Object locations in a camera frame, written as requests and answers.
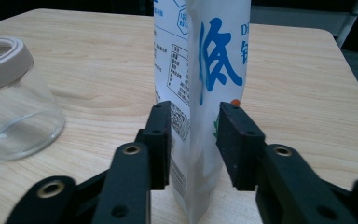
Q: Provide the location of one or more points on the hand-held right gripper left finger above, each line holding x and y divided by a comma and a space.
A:
127, 186

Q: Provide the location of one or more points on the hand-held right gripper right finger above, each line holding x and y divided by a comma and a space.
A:
279, 180

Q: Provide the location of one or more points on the clear glass jar with lid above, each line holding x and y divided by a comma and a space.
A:
15, 118

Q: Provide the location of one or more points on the white and blue bag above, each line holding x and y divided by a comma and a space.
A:
205, 62

